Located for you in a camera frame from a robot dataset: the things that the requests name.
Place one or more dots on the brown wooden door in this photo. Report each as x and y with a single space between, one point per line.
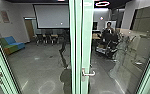
30 30

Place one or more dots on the green framed glass partition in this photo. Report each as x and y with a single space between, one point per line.
81 43

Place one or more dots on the white projection screen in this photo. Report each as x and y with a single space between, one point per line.
51 16

